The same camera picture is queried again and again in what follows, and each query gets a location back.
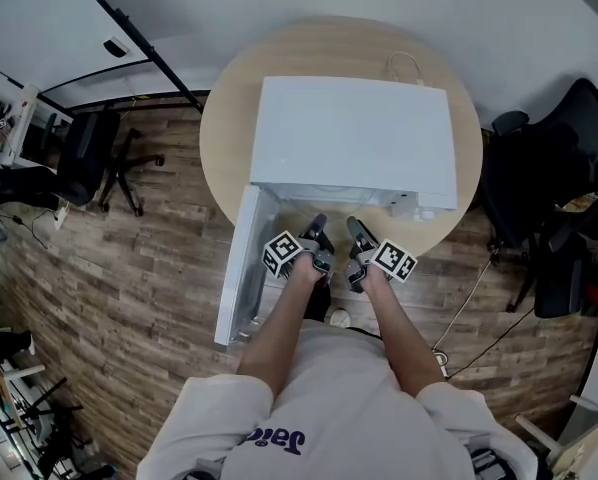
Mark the black folding stand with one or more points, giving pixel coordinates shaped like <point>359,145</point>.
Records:
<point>39,413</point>

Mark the black mesh office chair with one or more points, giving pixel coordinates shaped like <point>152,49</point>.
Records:
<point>544,168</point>

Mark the person's right forearm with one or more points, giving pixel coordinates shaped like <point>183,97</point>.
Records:
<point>404,338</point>

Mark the person's white shoe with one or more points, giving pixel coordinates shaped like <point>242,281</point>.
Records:
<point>339,316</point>

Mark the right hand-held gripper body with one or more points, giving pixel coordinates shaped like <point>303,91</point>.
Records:
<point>385,260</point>

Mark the white power strip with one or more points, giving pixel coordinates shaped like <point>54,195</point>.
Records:
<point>440,363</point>

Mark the person's white t-shirt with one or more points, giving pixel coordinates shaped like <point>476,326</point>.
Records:
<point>339,408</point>

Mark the black office chair red trim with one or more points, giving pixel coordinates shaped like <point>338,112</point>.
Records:
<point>579,273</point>

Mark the white stool frame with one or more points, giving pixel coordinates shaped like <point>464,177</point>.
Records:
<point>554,433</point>

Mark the grey waist device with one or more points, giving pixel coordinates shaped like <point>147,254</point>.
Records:
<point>489,464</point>

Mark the white desk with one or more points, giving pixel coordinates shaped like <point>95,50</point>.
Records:
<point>26,123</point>

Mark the clear glass turntable plate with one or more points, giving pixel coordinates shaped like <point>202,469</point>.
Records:
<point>346,199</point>

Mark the person's dark trouser leg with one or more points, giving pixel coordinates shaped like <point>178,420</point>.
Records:
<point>318,300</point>

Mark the white power adapter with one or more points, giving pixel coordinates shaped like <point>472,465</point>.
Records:
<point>61,216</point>

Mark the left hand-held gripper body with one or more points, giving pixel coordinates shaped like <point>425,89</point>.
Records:
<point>285,254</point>

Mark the black partition frame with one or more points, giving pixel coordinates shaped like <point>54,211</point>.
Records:
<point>144,43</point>

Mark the person's left forearm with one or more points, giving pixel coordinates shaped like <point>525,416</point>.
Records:
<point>279,328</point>

